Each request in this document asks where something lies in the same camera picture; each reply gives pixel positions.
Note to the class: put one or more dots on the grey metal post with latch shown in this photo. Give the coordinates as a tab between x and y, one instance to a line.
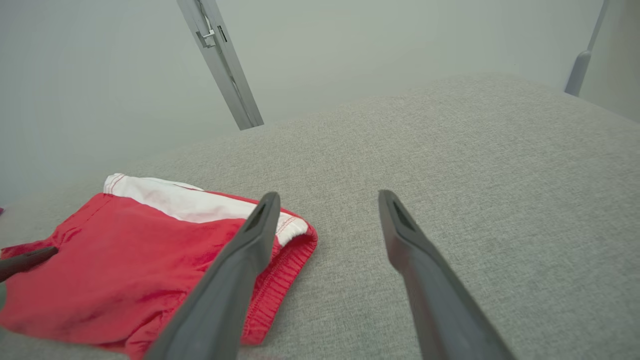
225	65

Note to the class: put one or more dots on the grey corner frame post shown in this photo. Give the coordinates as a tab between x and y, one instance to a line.
577	70

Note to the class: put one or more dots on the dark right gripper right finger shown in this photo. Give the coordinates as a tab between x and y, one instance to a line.
440	310

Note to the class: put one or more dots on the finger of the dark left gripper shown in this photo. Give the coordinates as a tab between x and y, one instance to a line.
25	262

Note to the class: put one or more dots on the red white sports jersey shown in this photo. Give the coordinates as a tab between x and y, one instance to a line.
125	270

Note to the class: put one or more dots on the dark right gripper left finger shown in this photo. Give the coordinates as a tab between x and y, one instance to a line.
225	300

